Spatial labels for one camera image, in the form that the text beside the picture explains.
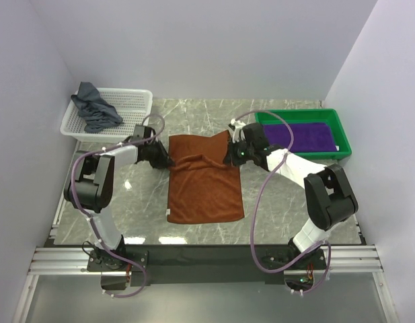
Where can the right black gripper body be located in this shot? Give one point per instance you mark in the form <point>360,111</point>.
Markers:
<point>241,153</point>

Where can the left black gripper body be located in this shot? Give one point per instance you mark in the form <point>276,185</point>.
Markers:
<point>157,156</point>

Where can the purple towel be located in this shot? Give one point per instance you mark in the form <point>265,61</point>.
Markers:
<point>308,137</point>

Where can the orange brown towel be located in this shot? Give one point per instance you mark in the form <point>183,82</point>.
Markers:
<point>202,189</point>

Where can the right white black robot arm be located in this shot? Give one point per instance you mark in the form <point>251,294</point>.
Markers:
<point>329,197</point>

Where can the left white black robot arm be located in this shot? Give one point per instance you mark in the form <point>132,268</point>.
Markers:
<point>89,188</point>

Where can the white plastic basket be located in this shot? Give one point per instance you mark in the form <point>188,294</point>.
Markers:
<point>133,105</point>

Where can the grey towel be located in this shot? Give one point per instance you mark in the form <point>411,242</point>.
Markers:
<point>94,110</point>

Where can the green plastic tray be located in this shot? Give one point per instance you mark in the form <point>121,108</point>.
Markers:
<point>328,116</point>

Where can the black base beam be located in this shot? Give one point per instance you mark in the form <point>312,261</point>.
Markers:
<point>138,266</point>

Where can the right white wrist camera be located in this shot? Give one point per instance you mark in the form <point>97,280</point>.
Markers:
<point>237,127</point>

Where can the aluminium frame rail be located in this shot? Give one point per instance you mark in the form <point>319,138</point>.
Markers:
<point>73,261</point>

